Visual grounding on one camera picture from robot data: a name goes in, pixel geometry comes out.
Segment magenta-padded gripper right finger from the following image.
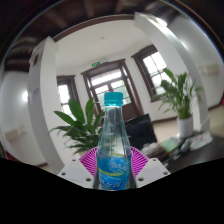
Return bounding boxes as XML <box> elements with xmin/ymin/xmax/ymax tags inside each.
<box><xmin>129</xmin><ymin>146</ymin><xmax>171</xmax><ymax>190</ymax></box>

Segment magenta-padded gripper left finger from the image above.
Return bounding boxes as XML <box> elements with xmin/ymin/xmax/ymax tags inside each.
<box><xmin>57</xmin><ymin>146</ymin><xmax>100</xmax><ymax>190</ymax></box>

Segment clear blue-capped water bottle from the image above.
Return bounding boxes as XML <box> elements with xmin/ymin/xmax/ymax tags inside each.
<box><xmin>96</xmin><ymin>91</ymin><xmax>133</xmax><ymax>192</ymax></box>

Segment wooden tray with white items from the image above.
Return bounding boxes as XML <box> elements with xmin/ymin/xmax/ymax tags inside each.
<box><xmin>143</xmin><ymin>143</ymin><xmax>168</xmax><ymax>162</ymax></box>

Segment light green packet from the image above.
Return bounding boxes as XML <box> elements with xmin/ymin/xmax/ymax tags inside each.
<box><xmin>161</xmin><ymin>138</ymin><xmax>181</xmax><ymax>154</ymax></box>

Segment black chair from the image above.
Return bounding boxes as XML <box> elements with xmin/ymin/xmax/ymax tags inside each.
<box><xmin>124</xmin><ymin>113</ymin><xmax>158</xmax><ymax>151</ymax></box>

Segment potted plant in white pot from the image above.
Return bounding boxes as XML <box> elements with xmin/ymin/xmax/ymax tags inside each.
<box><xmin>49</xmin><ymin>97</ymin><xmax>105</xmax><ymax>155</ymax></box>
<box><xmin>154</xmin><ymin>68</ymin><xmax>203</xmax><ymax>138</ymax></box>

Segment white printed magazine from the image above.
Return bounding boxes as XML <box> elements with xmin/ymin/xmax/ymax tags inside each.
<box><xmin>189</xmin><ymin>131</ymin><xmax>214</xmax><ymax>151</ymax></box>

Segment dark-framed window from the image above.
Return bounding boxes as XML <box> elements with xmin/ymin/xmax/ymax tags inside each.
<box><xmin>56</xmin><ymin>74</ymin><xmax>81</xmax><ymax>118</ymax></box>
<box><xmin>131</xmin><ymin>44</ymin><xmax>170</xmax><ymax>102</ymax></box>

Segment dark wooden double door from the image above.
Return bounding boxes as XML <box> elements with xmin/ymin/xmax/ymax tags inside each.
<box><xmin>81</xmin><ymin>59</ymin><xmax>145</xmax><ymax>122</ymax></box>

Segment white wall radiator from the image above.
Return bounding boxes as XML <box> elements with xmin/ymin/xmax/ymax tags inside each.
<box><xmin>4</xmin><ymin>125</ymin><xmax>28</xmax><ymax>141</ymax></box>
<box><xmin>199</xmin><ymin>63</ymin><xmax>220</xmax><ymax>75</ymax></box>

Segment glowing wall lamp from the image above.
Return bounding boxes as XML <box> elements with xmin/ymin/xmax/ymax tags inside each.
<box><xmin>21</xmin><ymin>90</ymin><xmax>30</xmax><ymax>103</ymax></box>

